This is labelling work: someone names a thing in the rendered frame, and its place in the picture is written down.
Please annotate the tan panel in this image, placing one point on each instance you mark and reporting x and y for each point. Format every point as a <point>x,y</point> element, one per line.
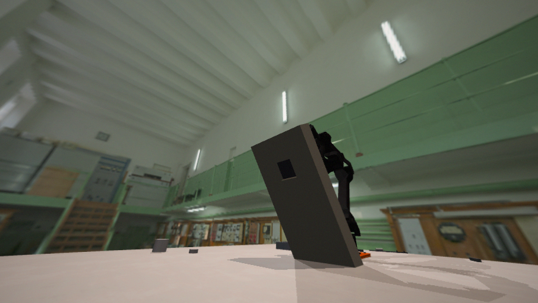
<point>304,198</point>

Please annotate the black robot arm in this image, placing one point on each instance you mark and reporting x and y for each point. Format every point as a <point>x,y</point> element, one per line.
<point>344,176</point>

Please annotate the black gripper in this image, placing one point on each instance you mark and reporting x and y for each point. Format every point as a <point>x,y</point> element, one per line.
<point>334,160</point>

